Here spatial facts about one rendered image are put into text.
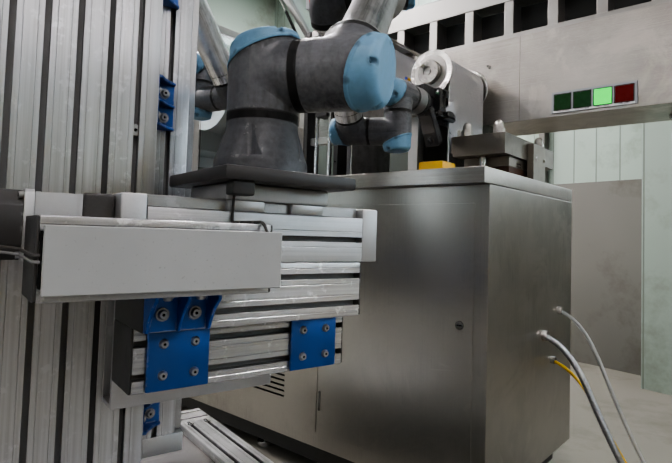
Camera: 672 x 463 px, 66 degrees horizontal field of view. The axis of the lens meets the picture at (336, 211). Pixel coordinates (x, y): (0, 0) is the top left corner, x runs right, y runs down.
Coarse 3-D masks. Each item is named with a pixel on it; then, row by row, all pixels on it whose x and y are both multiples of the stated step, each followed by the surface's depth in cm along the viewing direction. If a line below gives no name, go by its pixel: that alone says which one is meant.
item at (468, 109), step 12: (456, 96) 164; (468, 96) 171; (456, 108) 164; (468, 108) 171; (480, 108) 177; (456, 120) 164; (468, 120) 171; (480, 120) 177; (456, 132) 164; (480, 132) 177
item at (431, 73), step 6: (426, 60) 164; (432, 60) 162; (426, 66) 164; (432, 66) 162; (438, 66) 161; (420, 72) 165; (426, 72) 163; (432, 72) 162; (438, 72) 161; (420, 78) 165; (426, 78) 163; (432, 78) 162; (438, 78) 163
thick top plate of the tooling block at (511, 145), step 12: (504, 132) 144; (456, 144) 154; (468, 144) 151; (480, 144) 149; (492, 144) 147; (504, 144) 144; (516, 144) 150; (456, 156) 154; (468, 156) 152; (492, 156) 151; (516, 156) 150; (552, 156) 174; (552, 168) 174
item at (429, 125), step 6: (432, 108) 148; (426, 114) 148; (432, 114) 148; (420, 120) 151; (426, 120) 149; (432, 120) 148; (426, 126) 150; (432, 126) 149; (438, 126) 150; (426, 132) 151; (432, 132) 150; (438, 132) 150; (426, 138) 152; (432, 138) 150; (438, 138) 150; (426, 144) 153; (432, 144) 151; (438, 144) 150
